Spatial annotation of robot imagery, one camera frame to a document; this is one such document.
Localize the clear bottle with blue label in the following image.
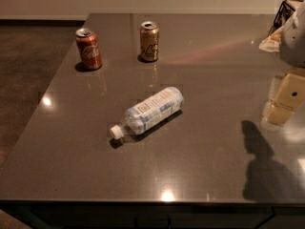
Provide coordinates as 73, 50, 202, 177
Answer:
111, 87, 184, 139

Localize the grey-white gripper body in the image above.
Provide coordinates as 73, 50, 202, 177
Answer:
280, 2, 305, 68

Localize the red Coca-Cola can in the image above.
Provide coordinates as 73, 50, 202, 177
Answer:
75, 28, 102, 71

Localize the black wire rack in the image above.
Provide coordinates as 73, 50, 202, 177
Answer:
274, 0, 303, 29

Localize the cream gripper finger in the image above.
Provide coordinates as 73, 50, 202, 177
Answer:
263, 69, 305, 126

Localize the gold soda can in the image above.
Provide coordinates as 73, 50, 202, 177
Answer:
140, 21, 159, 62

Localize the crumpled white paper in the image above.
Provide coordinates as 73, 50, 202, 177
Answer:
259, 27, 284, 52

